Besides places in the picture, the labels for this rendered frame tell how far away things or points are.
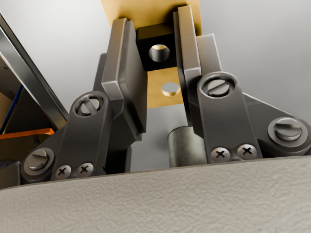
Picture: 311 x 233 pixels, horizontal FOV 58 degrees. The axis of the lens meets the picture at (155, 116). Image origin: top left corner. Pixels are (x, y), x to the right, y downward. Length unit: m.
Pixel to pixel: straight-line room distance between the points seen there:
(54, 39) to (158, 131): 0.11
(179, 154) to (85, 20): 0.12
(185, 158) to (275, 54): 0.10
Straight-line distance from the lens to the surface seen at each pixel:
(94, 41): 0.18
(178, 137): 0.23
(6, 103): 0.71
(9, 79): 0.67
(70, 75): 0.20
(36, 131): 0.35
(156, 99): 0.15
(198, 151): 0.22
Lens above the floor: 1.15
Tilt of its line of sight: 41 degrees down
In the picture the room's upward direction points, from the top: 180 degrees counter-clockwise
